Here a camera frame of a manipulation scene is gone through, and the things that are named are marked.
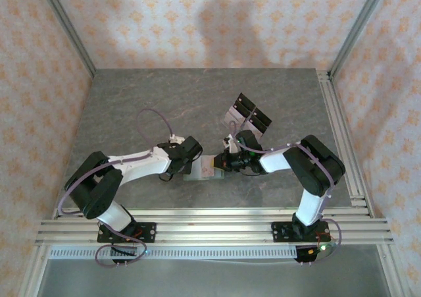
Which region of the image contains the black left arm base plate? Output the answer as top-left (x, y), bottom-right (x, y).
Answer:
top-left (97, 222), bottom-right (157, 244)

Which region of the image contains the grey metal sheet panel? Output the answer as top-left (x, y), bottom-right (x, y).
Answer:
top-left (39, 259), bottom-right (389, 297)

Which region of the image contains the aluminium mounting rail beam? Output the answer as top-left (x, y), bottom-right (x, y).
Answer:
top-left (34, 207), bottom-right (395, 247)

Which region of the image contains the black controller board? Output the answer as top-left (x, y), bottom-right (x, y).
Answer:
top-left (110, 246), bottom-right (139, 265)
top-left (293, 242), bottom-right (337, 265)

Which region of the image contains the black left controller board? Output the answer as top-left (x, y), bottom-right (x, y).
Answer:
top-left (110, 246), bottom-right (139, 265)

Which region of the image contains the white right camera bracket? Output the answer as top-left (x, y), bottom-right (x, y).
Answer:
top-left (223, 134), bottom-right (239, 153)

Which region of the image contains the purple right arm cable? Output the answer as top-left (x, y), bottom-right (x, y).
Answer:
top-left (226, 121), bottom-right (342, 267)

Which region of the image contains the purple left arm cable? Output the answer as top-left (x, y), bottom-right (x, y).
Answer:
top-left (57, 108), bottom-right (174, 268)

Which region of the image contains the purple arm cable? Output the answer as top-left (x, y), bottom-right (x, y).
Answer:
top-left (226, 121), bottom-right (342, 267)
top-left (57, 108), bottom-right (174, 268)

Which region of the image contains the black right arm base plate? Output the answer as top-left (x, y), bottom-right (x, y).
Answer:
top-left (271, 221), bottom-right (330, 244)

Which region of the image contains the white slotted cable duct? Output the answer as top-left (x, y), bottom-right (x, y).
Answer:
top-left (49, 246), bottom-right (297, 261)

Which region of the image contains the black clear-sleeve card holder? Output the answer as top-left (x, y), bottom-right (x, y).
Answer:
top-left (223, 92), bottom-right (273, 137)

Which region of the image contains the black right controller board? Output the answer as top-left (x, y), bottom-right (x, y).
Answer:
top-left (293, 242), bottom-right (337, 265)

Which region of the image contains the aluminium lower frame rail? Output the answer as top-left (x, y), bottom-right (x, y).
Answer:
top-left (18, 244), bottom-right (50, 297)
top-left (376, 244), bottom-right (412, 297)

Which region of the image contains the orange patterned white curtain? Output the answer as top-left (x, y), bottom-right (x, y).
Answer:
top-left (0, 0), bottom-right (421, 297)

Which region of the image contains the aluminium side table rail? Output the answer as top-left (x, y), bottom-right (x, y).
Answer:
top-left (317, 70), bottom-right (376, 219)

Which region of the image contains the aluminium frame post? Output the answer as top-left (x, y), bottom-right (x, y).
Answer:
top-left (35, 0), bottom-right (98, 77)
top-left (328, 0), bottom-right (393, 77)

